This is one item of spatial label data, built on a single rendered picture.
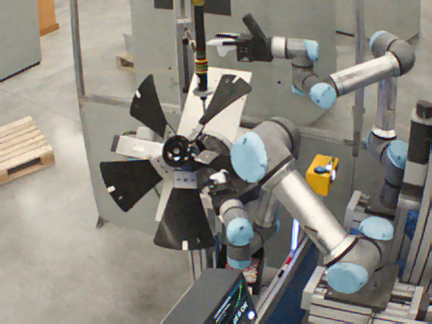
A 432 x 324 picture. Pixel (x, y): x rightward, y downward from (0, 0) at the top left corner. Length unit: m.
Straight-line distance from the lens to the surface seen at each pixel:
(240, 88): 1.89
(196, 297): 1.25
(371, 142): 1.96
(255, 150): 1.29
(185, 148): 1.87
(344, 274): 1.32
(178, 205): 1.89
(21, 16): 7.46
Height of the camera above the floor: 2.13
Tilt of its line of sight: 30 degrees down
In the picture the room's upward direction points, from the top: 3 degrees counter-clockwise
